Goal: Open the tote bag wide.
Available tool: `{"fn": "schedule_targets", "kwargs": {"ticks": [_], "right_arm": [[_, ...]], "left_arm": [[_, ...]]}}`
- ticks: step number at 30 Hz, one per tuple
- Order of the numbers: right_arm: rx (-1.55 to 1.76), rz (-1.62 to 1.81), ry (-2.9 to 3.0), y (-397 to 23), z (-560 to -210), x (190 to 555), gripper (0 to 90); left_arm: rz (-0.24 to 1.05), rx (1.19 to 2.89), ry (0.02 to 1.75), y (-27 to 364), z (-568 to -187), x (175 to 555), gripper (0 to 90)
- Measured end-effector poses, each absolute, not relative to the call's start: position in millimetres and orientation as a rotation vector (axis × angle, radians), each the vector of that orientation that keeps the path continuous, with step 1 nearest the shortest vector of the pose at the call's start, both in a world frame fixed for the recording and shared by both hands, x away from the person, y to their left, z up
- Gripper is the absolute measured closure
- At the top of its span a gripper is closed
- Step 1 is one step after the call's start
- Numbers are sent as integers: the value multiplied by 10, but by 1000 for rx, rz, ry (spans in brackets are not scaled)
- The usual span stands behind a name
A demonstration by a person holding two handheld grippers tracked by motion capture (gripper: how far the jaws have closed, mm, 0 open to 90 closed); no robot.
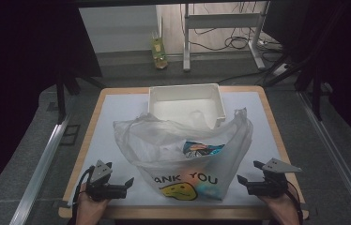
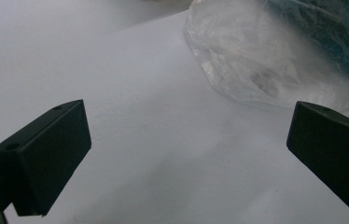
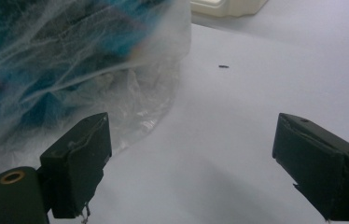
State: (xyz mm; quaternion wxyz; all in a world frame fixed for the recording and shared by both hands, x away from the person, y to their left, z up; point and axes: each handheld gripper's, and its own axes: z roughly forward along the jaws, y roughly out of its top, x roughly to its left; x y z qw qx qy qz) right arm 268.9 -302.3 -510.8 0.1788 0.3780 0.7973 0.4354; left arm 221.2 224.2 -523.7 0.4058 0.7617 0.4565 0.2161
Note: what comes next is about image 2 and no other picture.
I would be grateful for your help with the blue snack packet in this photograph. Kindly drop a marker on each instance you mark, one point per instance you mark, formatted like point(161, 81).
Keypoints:
point(331, 31)

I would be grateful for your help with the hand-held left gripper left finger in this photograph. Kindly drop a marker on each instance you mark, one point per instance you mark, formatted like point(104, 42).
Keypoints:
point(43, 158)

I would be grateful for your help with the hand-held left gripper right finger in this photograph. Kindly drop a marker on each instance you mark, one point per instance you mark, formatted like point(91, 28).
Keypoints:
point(334, 155)

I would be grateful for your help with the clear plastic bag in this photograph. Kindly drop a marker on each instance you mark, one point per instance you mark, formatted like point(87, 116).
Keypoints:
point(244, 59)

